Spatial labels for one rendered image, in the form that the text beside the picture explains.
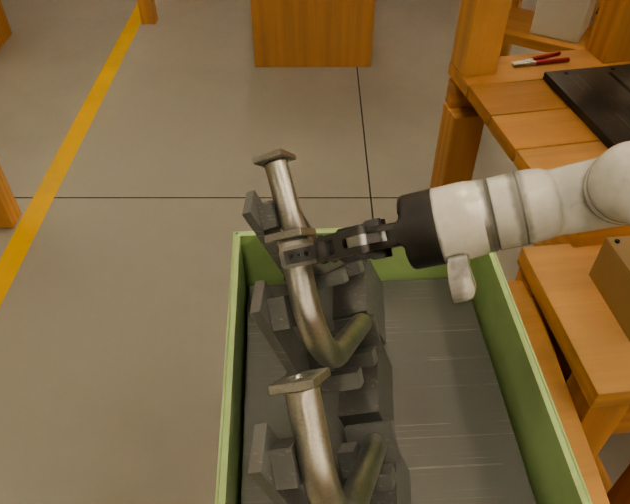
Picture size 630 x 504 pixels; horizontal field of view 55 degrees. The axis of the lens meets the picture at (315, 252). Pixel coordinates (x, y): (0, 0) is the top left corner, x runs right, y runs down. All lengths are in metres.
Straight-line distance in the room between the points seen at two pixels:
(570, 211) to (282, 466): 0.35
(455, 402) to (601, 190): 0.46
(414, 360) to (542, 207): 0.46
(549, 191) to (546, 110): 0.99
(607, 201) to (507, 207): 0.08
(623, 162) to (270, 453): 0.38
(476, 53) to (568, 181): 1.02
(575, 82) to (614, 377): 0.84
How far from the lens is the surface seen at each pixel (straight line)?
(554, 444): 0.82
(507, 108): 1.52
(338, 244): 0.56
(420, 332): 1.00
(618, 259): 1.09
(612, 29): 1.78
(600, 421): 1.09
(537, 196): 0.56
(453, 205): 0.56
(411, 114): 3.17
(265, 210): 0.76
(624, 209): 0.56
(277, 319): 0.63
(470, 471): 0.88
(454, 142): 1.73
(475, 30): 1.58
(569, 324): 1.07
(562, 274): 1.15
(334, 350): 0.65
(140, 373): 2.04
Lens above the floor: 1.62
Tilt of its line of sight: 44 degrees down
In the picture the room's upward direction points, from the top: straight up
